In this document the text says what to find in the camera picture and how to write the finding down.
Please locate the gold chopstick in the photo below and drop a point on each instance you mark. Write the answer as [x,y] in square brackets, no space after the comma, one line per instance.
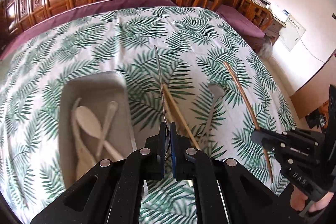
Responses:
[251,113]

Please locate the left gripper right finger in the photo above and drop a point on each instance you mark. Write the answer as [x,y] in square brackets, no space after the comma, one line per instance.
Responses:
[185,159]

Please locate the small white plastic spoon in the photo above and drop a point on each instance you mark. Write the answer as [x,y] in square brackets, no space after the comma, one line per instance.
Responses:
[109,115]

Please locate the light bamboo chopstick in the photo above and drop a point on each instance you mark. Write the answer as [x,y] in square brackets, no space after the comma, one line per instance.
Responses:
[177,116]

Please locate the grey rectangular metal tray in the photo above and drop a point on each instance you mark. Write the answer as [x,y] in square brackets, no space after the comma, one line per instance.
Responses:
[95,91]

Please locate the purple armchair cushion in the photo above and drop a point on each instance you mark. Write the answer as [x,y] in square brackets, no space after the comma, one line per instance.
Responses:
[239,22]

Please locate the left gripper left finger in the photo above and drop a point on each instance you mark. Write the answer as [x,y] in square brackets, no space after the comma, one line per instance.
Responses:
[155,162]

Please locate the purple bench cushion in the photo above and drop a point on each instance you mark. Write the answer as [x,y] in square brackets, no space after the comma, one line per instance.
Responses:
[77,13]

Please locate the palm leaf tablecloth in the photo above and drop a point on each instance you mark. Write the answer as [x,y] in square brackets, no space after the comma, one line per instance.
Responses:
[192,43]

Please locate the wooden side table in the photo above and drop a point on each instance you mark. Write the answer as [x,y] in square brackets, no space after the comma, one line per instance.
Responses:
[273,31]

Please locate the stainless steel spoon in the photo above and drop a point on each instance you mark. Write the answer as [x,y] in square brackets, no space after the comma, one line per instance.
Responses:
[218,92]

